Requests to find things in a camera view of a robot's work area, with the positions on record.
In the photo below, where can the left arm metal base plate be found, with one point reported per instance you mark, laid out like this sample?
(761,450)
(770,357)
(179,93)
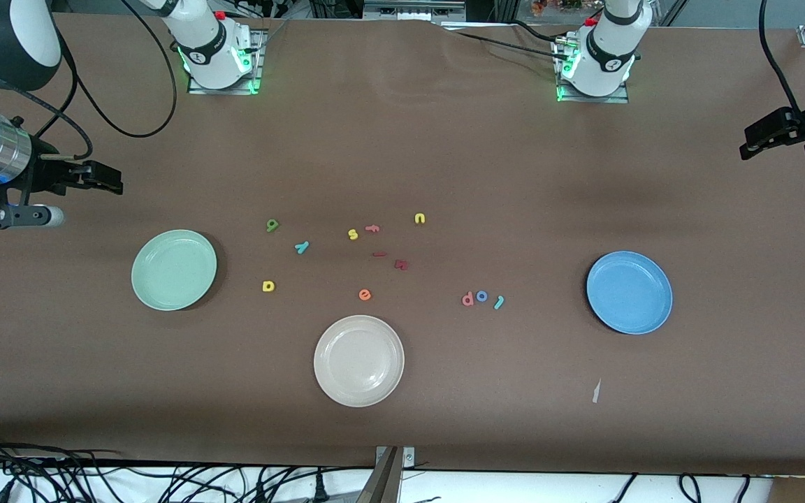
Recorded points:
(622,96)

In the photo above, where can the green plate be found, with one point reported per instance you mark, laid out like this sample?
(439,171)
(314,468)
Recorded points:
(174,270)

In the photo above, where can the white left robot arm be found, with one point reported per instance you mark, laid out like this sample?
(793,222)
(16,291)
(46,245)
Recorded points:
(605,56)

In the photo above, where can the pink foam letter d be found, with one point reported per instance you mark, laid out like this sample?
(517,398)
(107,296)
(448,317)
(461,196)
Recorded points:
(467,299)

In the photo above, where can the teal foam letter y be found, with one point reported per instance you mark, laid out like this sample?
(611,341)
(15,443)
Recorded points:
(302,246)

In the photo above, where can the small grey paper scrap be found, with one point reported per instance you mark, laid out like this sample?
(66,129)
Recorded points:
(596,391)

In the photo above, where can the brown table cover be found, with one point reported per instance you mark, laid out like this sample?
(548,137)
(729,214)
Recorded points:
(444,140)

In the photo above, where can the grey metal box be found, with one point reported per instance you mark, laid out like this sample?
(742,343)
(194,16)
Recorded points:
(413,8)

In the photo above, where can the dark red foam letter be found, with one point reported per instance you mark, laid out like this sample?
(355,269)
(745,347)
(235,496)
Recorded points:
(402,265)

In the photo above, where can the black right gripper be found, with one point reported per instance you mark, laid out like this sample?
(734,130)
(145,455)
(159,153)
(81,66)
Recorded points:
(44,173)

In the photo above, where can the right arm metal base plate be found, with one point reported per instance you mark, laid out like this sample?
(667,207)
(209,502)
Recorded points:
(252,77)

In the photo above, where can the beige plate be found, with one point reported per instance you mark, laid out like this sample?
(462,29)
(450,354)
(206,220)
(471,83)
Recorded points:
(359,360)

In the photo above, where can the blue plate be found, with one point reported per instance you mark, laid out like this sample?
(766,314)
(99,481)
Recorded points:
(629,293)

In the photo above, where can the metal table bracket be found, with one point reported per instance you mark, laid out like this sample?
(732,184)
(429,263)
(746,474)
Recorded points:
(385,475)

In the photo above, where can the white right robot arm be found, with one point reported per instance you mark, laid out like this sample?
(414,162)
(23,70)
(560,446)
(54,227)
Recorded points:
(210,52)

